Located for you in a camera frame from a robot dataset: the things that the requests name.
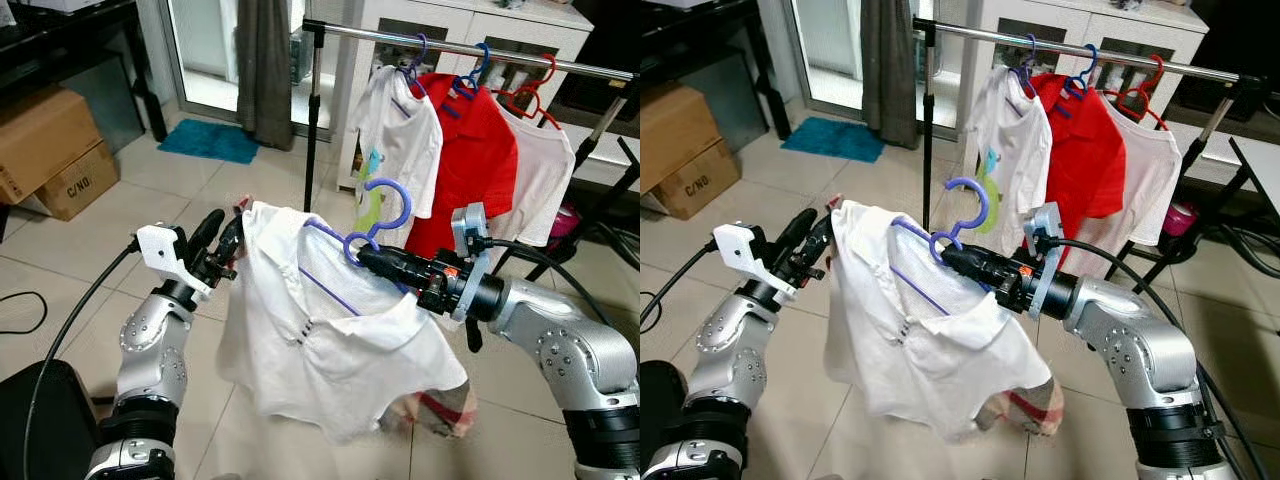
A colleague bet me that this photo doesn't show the large cardboard box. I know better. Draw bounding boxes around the large cardboard box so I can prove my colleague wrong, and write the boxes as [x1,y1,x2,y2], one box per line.
[0,85,104,206]
[640,80,728,196]

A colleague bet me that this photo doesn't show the purple plastic hanger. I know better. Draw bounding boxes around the purple plastic hanger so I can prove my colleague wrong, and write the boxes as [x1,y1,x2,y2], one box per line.
[298,177,414,318]
[1010,33,1041,99]
[390,33,431,101]
[888,177,993,318]

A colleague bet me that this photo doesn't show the white shirt green print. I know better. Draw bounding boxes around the white shirt green print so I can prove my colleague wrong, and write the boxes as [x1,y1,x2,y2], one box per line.
[352,65,444,246]
[965,65,1041,256]

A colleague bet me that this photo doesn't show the large white table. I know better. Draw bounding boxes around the large white table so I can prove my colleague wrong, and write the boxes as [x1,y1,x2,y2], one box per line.
[1228,135,1280,216]

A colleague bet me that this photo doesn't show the glass door white frame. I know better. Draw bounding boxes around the glass door white frame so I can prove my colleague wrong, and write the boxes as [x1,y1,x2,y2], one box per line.
[160,0,346,129]
[785,0,971,123]

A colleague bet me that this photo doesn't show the cardboard box C/NO print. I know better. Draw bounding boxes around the cardboard box C/NO print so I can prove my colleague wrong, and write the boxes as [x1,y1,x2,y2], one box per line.
[650,138,743,221]
[35,140,121,223]

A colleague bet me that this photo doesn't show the white cabinet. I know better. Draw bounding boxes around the white cabinet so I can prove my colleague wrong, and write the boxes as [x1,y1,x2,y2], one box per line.
[955,0,1211,171]
[335,0,596,191]

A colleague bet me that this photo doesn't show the pink plastic container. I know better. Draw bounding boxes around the pink plastic container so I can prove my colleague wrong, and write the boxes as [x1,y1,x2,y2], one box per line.
[550,205,586,241]
[1160,200,1201,241]

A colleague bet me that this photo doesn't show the grey curtain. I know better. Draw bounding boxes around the grey curtain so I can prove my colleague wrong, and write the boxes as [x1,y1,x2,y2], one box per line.
[235,0,294,151]
[860,0,916,151]

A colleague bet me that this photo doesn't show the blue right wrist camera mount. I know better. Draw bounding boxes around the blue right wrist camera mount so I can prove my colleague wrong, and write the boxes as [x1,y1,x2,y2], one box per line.
[450,203,493,323]
[1022,203,1066,321]

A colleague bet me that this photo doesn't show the blue plastic hanger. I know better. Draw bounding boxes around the blue plastic hanger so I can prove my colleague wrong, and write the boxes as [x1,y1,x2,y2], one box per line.
[1058,43,1101,119]
[440,42,493,119]

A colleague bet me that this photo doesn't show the red shirt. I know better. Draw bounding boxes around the red shirt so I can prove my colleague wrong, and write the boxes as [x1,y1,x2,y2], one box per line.
[405,72,521,259]
[1030,72,1129,271]

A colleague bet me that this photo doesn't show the black floor hoses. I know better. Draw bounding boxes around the black floor hoses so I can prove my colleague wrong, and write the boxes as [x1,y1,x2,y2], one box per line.
[1200,225,1280,301]
[590,225,640,263]

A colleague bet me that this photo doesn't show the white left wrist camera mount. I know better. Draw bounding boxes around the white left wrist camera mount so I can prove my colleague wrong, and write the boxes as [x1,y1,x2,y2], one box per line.
[712,222,801,296]
[135,225,216,299]

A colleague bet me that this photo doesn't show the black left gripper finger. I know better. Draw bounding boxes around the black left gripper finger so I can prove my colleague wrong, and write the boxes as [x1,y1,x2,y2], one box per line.
[218,216,248,269]
[778,208,817,256]
[192,208,227,256]
[806,216,837,271]

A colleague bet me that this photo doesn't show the white polo shirt black buttons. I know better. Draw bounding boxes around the white polo shirt black buttons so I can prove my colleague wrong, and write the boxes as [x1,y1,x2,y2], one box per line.
[825,198,1066,446]
[216,198,479,446]

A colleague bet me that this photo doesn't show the teal floor mat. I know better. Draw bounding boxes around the teal floor mat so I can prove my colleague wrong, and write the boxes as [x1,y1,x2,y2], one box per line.
[780,116,886,164]
[157,118,263,166]

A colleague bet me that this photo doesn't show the black floor cable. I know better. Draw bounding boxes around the black floor cable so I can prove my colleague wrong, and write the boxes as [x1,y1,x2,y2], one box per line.
[0,290,49,336]

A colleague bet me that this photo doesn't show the black desk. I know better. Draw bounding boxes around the black desk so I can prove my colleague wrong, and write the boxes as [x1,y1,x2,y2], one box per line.
[640,0,791,136]
[0,0,169,141]

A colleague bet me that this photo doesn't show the metal clothes rack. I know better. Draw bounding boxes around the metal clothes rack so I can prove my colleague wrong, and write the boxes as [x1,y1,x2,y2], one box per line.
[300,18,640,283]
[912,18,1266,293]

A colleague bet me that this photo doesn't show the red plastic hanger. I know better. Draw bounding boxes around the red plastic hanger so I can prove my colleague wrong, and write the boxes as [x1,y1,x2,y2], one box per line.
[495,52,563,131]
[1100,53,1169,131]

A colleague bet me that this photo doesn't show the grey flat panel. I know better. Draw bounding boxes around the grey flat panel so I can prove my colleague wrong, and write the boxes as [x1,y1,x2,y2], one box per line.
[700,50,776,151]
[60,55,146,153]

